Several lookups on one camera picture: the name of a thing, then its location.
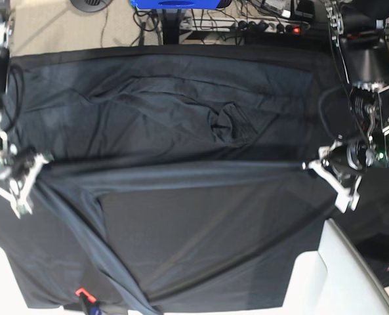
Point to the red blue clamp bottom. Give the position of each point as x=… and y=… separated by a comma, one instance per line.
x=88, y=302

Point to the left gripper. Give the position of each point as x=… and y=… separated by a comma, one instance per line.
x=341, y=160

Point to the white chair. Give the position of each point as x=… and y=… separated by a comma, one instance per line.
x=11, y=299
x=334, y=279

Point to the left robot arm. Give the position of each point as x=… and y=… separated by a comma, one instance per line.
x=360, y=52

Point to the black table cloth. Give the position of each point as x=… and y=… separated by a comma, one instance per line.
x=197, y=236

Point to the dark grey T-shirt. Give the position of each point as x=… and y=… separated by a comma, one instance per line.
x=168, y=138

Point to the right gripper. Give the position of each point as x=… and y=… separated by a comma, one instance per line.
x=18, y=173

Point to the white chair left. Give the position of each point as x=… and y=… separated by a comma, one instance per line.
x=11, y=299

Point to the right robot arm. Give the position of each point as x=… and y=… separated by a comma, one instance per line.
x=6, y=28

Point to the white power strip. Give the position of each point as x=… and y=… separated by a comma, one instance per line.
x=267, y=24

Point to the black table leg stand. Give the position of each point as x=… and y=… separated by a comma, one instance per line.
x=170, y=23

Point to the white chair right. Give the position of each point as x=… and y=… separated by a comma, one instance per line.
x=334, y=279

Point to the grey round floor base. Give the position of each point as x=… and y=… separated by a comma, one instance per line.
x=90, y=6

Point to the blue plastic box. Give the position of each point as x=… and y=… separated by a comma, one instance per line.
x=175, y=4

